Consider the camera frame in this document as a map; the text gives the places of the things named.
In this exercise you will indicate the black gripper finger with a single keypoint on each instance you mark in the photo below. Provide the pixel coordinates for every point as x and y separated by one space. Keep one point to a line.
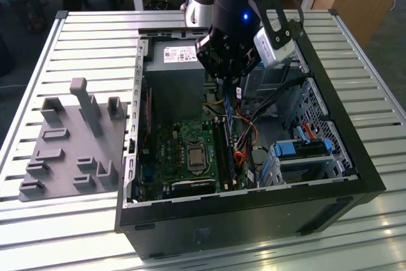
209 53
247 61

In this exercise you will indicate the black RAM slot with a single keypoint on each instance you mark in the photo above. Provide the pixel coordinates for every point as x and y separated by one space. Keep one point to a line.
216 156

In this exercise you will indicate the grey metal disk bay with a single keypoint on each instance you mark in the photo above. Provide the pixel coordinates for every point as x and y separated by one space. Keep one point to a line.
272 80

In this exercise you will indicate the grey power supply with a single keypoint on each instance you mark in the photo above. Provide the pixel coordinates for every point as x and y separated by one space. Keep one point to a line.
174 87

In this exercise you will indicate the perforated metal disk bay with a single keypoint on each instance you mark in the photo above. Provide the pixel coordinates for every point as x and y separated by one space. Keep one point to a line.
317 109

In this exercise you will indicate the round dark case speaker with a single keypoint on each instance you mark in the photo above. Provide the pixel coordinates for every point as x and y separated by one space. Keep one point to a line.
261 155

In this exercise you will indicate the blue disk carrier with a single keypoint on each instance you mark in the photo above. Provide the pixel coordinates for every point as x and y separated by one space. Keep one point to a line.
285 149

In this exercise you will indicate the green motherboard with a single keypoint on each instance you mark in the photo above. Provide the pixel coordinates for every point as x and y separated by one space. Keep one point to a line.
168 144

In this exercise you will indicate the silver CPU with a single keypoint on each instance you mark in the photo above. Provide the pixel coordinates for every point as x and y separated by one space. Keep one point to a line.
197 156

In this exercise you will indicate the metal CPU socket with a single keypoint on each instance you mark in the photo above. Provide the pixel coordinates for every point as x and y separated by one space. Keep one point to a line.
196 171

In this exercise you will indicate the black graphics card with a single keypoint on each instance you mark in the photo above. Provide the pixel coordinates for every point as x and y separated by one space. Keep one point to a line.
193 187

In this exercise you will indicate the black PC case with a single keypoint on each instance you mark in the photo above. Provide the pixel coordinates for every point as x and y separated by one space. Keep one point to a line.
222 223

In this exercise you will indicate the grey parts rack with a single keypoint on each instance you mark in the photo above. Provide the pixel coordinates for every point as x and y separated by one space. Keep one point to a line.
69 169

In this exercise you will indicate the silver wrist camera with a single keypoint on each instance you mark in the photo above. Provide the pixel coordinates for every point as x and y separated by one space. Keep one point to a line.
269 52

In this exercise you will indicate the black camera bracket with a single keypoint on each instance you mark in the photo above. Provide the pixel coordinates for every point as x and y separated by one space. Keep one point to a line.
263 4

